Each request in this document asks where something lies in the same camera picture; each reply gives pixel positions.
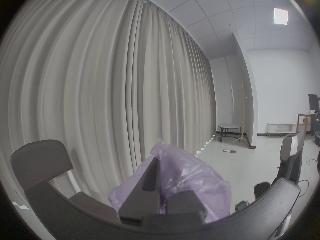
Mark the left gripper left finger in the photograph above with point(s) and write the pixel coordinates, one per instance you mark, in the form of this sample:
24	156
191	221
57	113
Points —
140	199

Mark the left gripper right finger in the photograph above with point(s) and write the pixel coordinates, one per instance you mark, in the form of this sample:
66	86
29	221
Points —
185	204

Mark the purple plastic bag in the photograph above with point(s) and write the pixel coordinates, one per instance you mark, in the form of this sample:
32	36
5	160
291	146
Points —
195	174

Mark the crumpled black plastic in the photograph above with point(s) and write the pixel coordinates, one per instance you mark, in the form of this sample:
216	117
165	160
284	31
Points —
262	189

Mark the round table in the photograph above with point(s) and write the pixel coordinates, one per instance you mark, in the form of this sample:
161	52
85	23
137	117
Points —
228	126

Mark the dark grey chair white legs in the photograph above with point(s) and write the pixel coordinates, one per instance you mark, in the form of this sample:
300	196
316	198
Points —
40	161

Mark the wooden coat stand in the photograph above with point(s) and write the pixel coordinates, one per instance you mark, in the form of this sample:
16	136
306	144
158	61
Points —
243	114

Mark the white curtain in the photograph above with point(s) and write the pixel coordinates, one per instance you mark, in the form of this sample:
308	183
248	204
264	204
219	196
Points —
170	89
62	84

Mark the low white cabinet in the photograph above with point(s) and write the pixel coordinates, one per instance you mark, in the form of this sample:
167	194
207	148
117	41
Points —
280	125

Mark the wooden table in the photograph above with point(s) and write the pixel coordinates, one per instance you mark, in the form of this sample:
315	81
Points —
306	115

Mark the square ceiling light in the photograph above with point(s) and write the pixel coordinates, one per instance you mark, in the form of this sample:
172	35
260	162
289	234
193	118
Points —
281	16

